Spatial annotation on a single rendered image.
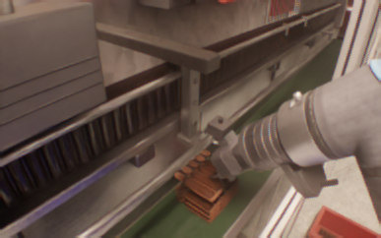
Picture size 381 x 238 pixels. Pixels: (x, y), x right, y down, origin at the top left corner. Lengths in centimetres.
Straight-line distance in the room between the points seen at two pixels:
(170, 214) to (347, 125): 38
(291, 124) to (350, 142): 7
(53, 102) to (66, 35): 6
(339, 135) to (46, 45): 29
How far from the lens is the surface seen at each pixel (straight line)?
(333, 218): 145
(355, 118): 29
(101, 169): 38
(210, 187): 49
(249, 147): 37
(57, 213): 55
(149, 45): 44
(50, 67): 25
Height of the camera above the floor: 113
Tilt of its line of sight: 34 degrees down
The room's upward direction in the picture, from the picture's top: 1 degrees clockwise
